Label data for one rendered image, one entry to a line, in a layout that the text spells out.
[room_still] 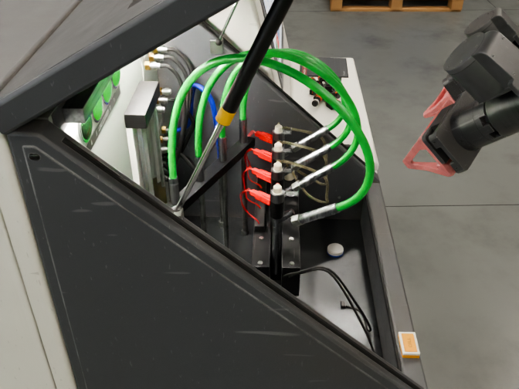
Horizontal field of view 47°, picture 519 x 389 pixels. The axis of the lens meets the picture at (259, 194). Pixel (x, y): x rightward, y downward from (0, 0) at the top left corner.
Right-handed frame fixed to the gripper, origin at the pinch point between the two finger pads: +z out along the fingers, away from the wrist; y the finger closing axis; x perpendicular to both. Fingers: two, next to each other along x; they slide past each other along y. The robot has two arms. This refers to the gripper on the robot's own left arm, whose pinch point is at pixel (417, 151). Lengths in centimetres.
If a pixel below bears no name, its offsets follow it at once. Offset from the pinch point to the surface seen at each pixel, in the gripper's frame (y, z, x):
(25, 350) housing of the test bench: 49, 41, -16
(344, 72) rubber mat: -83, 83, -3
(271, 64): -0.3, 11.5, -22.9
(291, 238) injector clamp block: -2.5, 46.4, 7.4
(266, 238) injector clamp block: 0.2, 49.5, 3.8
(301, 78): -0.9, 9.2, -18.3
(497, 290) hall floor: -101, 115, 114
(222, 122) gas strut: 21.7, -0.7, -22.2
